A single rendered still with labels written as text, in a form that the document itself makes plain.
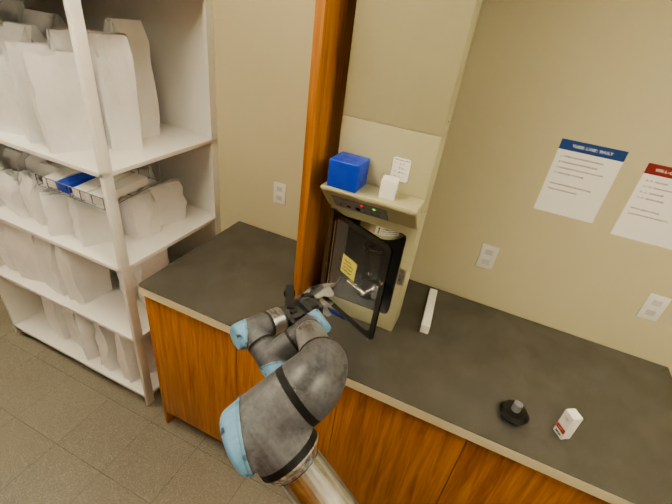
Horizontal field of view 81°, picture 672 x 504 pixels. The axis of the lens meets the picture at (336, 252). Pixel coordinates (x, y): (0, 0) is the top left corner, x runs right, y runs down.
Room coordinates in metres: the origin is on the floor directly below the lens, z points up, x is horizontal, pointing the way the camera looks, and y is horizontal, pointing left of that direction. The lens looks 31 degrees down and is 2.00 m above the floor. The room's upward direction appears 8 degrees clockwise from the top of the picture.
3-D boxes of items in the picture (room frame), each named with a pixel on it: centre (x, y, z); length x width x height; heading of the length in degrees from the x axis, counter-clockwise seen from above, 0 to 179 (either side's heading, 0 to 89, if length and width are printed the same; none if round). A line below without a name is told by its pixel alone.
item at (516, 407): (0.86, -0.64, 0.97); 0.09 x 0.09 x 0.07
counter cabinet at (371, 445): (1.24, -0.30, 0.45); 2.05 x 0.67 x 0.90; 70
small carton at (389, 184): (1.17, -0.14, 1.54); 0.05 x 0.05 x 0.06; 78
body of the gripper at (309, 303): (0.92, 0.08, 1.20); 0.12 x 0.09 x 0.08; 133
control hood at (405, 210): (1.19, -0.09, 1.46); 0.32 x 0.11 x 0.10; 70
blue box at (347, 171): (1.22, 0.00, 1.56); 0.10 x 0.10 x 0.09; 70
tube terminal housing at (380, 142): (1.36, -0.15, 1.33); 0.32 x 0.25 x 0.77; 70
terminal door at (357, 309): (1.17, -0.07, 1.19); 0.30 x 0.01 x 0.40; 43
